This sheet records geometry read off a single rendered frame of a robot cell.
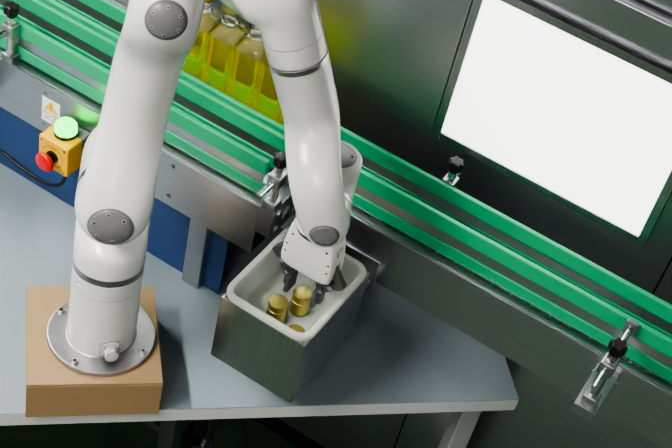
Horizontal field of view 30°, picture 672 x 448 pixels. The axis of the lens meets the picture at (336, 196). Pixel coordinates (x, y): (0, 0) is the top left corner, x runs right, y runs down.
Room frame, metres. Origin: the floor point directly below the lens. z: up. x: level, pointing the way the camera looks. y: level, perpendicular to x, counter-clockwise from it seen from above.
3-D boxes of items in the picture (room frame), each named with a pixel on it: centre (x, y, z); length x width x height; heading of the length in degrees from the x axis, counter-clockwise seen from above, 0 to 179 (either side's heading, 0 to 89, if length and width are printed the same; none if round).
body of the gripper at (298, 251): (1.50, 0.01, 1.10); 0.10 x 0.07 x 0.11; 68
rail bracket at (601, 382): (1.40, -0.50, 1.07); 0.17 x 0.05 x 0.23; 158
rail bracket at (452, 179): (1.74, -0.20, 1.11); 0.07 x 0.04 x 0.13; 158
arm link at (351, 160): (1.49, 0.01, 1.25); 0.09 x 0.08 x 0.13; 6
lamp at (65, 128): (1.73, 0.52, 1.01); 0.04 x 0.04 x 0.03
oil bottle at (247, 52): (1.82, 0.21, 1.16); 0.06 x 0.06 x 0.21; 68
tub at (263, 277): (1.50, 0.03, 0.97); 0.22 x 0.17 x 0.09; 158
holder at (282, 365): (1.53, 0.02, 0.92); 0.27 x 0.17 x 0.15; 158
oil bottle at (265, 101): (1.79, 0.16, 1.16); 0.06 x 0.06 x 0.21; 68
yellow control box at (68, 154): (1.73, 0.52, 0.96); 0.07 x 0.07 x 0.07; 68
